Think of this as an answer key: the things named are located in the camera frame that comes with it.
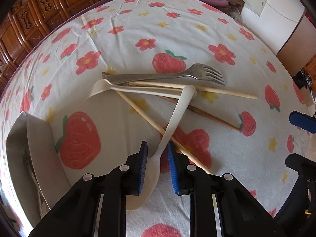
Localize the white plastic spoon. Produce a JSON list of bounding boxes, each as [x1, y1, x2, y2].
[[126, 85, 196, 211]]

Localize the steel fork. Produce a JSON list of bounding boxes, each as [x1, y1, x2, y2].
[[102, 63, 225, 86]]

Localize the dark wooden chopstick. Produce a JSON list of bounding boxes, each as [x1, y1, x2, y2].
[[102, 72, 240, 132]]

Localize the floral strawberry tablecloth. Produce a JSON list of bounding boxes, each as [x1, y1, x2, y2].
[[1, 0, 309, 236]]

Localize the grey metal tray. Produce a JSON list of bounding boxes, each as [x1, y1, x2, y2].
[[6, 111, 71, 226]]

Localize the carved wooden bench back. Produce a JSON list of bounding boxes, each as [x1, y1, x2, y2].
[[0, 0, 174, 89]]

